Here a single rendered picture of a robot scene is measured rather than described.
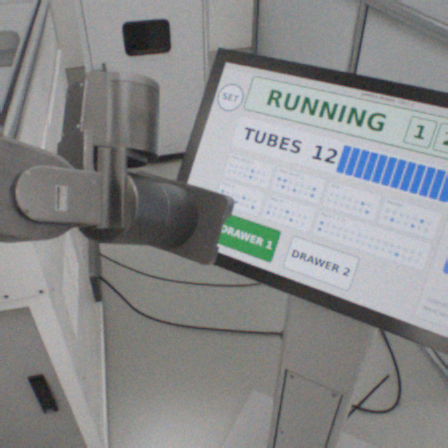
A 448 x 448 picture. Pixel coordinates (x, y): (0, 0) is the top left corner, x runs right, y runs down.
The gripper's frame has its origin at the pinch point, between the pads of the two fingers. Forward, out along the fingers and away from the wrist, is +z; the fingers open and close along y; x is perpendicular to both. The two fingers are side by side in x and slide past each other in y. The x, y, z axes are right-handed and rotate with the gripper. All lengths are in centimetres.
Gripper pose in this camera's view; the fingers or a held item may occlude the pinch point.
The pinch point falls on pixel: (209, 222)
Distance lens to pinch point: 52.5
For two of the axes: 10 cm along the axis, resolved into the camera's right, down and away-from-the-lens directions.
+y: -8.8, -2.9, 3.8
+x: -3.0, 9.5, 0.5
